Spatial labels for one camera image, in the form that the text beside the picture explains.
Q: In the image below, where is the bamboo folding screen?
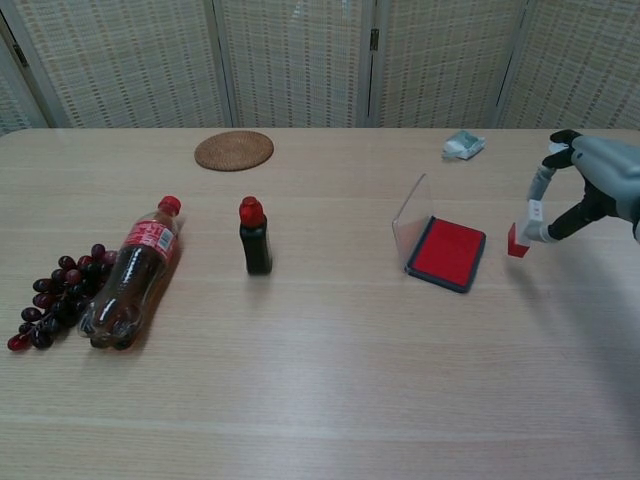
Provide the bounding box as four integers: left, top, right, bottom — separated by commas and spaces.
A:
0, 0, 640, 136

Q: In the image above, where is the small red-capped bottle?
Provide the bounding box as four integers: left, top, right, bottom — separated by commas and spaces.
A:
238, 196, 274, 276

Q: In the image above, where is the red ink pad clear lid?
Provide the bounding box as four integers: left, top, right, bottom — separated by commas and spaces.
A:
391, 173, 487, 294

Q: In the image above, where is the dark red grape bunch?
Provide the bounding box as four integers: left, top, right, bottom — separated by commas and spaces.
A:
6, 243, 119, 353

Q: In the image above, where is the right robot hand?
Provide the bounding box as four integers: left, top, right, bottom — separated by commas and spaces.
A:
524, 128, 640, 246

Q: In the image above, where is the round woven coaster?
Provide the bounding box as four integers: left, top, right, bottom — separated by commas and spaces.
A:
194, 130, 275, 172

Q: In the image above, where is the small red white stamp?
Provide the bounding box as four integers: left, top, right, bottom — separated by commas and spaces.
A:
506, 199, 545, 260

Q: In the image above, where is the cola bottle red cap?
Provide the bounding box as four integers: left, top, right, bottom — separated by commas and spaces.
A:
75, 195, 187, 351

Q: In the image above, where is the crumpled tissue packet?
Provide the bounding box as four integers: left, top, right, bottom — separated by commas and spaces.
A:
441, 129, 488, 162

